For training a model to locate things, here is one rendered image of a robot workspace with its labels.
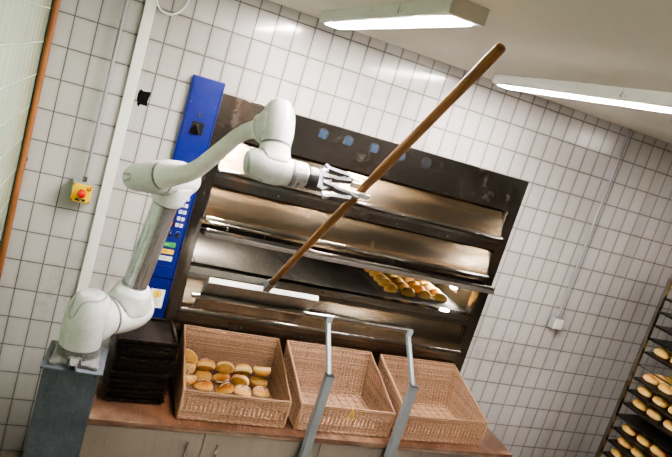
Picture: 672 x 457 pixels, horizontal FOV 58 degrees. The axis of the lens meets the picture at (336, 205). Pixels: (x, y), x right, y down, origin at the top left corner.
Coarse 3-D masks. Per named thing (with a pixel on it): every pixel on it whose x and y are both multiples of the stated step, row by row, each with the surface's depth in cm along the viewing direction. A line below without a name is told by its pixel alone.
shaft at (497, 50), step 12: (492, 48) 149; (504, 48) 148; (480, 60) 153; (492, 60) 151; (480, 72) 155; (468, 84) 159; (456, 96) 163; (444, 108) 168; (432, 120) 172; (420, 132) 177; (408, 144) 183; (396, 156) 189; (384, 168) 195; (372, 180) 201; (348, 204) 216; (336, 216) 224; (324, 228) 233; (312, 240) 242; (300, 252) 253; (288, 264) 264; (276, 276) 276
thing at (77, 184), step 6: (78, 180) 293; (72, 186) 290; (78, 186) 291; (84, 186) 291; (90, 186) 292; (72, 192) 290; (90, 192) 293; (72, 198) 291; (78, 198) 292; (84, 198) 293; (90, 198) 294; (90, 204) 296
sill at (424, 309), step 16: (192, 272) 326; (208, 272) 329; (224, 272) 332; (240, 272) 338; (288, 288) 346; (304, 288) 349; (320, 288) 352; (384, 304) 368; (400, 304) 371; (416, 304) 379; (464, 320) 389
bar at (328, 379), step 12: (216, 300) 294; (228, 300) 296; (240, 300) 299; (288, 312) 308; (300, 312) 310; (312, 312) 313; (360, 324) 323; (372, 324) 325; (384, 324) 328; (408, 336) 332; (408, 348) 329; (408, 360) 326; (324, 384) 299; (324, 396) 300; (408, 396) 317; (324, 408) 302; (408, 408) 318; (312, 420) 303; (396, 420) 322; (312, 432) 304; (396, 432) 320; (312, 444) 306; (396, 444) 322; (300, 456) 307; (384, 456) 325
